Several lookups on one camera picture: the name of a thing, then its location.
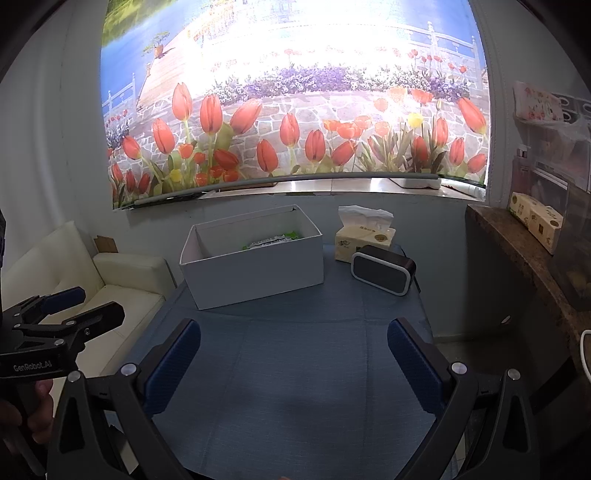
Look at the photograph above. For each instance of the tulip print window blind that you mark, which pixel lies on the tulip print window blind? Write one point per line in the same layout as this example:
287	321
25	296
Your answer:
277	115

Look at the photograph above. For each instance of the pink floral pouch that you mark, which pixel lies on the pink floral pouch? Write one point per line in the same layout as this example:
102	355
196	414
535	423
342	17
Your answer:
538	101

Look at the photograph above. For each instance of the brown stone counter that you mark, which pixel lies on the brown stone counter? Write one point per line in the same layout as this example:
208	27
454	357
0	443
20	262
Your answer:
517	249

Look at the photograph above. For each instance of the white cardboard box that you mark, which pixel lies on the white cardboard box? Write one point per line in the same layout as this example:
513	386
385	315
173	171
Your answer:
258	272

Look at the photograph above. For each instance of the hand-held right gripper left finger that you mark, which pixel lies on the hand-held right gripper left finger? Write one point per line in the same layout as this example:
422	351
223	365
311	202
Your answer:
168	364

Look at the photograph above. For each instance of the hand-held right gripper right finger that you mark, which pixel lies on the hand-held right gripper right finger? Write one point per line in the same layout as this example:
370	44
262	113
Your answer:
418	364

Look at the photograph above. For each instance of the person's left hand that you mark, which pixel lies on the person's left hand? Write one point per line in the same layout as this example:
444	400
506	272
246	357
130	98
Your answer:
39	410

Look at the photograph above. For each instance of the black speaker with white frame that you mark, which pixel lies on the black speaker with white frame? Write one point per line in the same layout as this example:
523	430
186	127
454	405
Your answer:
378	272

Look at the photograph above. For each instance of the blue tablecloth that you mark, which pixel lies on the blue tablecloth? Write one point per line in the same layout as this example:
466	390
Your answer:
286	369

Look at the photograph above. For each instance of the green seaweed snack packet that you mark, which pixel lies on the green seaweed snack packet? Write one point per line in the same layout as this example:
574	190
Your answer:
277	241

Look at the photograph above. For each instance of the cream tissue pack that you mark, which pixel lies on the cream tissue pack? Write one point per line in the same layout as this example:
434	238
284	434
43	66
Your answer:
360	242

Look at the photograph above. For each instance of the clear plastic container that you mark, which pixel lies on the clear plastic container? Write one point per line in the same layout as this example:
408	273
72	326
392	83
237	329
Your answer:
572	258

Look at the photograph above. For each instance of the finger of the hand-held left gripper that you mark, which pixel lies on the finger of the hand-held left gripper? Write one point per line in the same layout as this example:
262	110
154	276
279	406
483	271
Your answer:
64	296
101	316

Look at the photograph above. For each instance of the small patterned tissue box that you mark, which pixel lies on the small patterned tissue box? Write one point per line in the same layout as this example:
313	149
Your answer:
524	207
547	228

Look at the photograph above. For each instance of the white sofa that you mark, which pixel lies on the white sofa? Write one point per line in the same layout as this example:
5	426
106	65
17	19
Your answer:
124	300

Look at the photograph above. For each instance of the brown cardboard piece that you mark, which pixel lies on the brown cardboard piece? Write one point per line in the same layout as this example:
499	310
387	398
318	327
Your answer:
107	244

